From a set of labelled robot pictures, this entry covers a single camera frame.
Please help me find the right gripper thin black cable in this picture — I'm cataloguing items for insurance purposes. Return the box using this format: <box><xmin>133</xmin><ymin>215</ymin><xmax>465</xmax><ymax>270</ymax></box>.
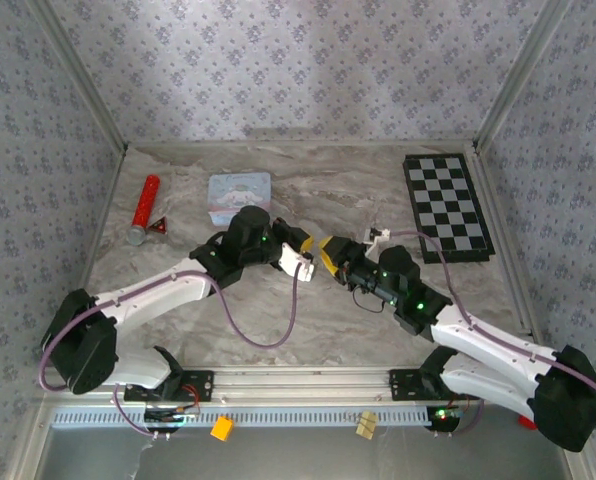
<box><xmin>352</xmin><ymin>287</ymin><xmax>387</xmax><ymax>315</ymax></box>

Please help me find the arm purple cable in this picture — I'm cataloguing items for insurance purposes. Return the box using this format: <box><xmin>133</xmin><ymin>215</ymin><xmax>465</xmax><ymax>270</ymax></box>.
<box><xmin>387</xmin><ymin>229</ymin><xmax>596</xmax><ymax>439</ymax></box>
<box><xmin>37</xmin><ymin>262</ymin><xmax>300</xmax><ymax>441</ymax></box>

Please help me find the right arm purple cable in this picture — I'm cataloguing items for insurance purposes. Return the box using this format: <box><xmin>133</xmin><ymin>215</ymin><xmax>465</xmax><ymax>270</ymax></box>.
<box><xmin>387</xmin><ymin>229</ymin><xmax>596</xmax><ymax>439</ymax></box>

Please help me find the aluminium mounting rail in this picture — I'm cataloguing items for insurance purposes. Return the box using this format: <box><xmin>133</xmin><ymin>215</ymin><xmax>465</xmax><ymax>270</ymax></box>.
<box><xmin>32</xmin><ymin>364</ymin><xmax>574</xmax><ymax>401</ymax></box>

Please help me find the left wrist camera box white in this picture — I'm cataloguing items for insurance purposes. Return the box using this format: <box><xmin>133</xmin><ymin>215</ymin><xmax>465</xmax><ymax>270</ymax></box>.
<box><xmin>277</xmin><ymin>242</ymin><xmax>317</xmax><ymax>284</ymax></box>

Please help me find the tan wooden block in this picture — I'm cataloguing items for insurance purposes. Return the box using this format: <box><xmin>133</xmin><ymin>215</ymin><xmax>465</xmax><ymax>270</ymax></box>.
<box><xmin>353</xmin><ymin>410</ymin><xmax>379</xmax><ymax>440</ymax></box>

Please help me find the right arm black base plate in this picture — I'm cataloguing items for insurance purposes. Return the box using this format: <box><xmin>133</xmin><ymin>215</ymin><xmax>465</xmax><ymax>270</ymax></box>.
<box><xmin>388</xmin><ymin>368</ymin><xmax>481</xmax><ymax>403</ymax></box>

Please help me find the aluminium side rail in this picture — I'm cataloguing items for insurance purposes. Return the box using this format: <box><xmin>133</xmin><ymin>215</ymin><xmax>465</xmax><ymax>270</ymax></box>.
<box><xmin>470</xmin><ymin>147</ymin><xmax>542</xmax><ymax>346</ymax></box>

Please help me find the red cylinder flashlight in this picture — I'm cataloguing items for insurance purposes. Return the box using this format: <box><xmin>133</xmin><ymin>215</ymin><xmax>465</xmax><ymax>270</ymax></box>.
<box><xmin>126</xmin><ymin>174</ymin><xmax>161</xmax><ymax>246</ymax></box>

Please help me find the aluminium frame post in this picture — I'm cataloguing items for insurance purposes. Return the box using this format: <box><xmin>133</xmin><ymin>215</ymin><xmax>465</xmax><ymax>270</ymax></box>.
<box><xmin>27</xmin><ymin>0</ymin><xmax>130</xmax><ymax>154</ymax></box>
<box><xmin>471</xmin><ymin>0</ymin><xmax>575</xmax><ymax>154</ymax></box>

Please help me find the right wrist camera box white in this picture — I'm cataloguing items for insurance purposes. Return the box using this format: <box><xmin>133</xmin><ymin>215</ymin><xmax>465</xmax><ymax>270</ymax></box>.
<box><xmin>365</xmin><ymin>227</ymin><xmax>394</xmax><ymax>256</ymax></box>

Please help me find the orange block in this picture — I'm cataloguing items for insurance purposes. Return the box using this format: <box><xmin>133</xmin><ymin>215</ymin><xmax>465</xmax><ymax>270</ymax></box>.
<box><xmin>210</xmin><ymin>417</ymin><xmax>236</xmax><ymax>442</ymax></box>

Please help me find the black grey chessboard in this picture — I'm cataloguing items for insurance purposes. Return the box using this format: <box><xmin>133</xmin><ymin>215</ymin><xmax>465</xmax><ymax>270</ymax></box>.
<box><xmin>403</xmin><ymin>153</ymin><xmax>497</xmax><ymax>265</ymax></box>

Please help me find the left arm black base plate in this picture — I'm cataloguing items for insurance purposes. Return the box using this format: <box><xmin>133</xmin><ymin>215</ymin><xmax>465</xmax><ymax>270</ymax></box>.
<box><xmin>123</xmin><ymin>369</ymin><xmax>215</xmax><ymax>404</ymax></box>

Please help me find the pastel cartoon tin box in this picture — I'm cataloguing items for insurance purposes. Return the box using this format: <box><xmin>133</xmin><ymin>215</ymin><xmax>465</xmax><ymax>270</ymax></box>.
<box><xmin>206</xmin><ymin>171</ymin><xmax>274</xmax><ymax>227</ymax></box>

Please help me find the grey slotted cable duct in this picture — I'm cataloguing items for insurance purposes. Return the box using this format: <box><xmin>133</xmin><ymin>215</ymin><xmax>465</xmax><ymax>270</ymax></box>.
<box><xmin>52</xmin><ymin>405</ymin><xmax>432</xmax><ymax>429</ymax></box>

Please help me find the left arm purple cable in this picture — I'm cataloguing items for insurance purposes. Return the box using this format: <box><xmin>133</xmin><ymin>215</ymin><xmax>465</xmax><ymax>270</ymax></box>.
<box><xmin>37</xmin><ymin>262</ymin><xmax>300</xmax><ymax>441</ymax></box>

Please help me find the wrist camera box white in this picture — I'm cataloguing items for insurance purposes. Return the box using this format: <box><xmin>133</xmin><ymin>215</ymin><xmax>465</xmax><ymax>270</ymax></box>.
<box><xmin>277</xmin><ymin>242</ymin><xmax>317</xmax><ymax>284</ymax></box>
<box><xmin>365</xmin><ymin>227</ymin><xmax>394</xmax><ymax>256</ymax></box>

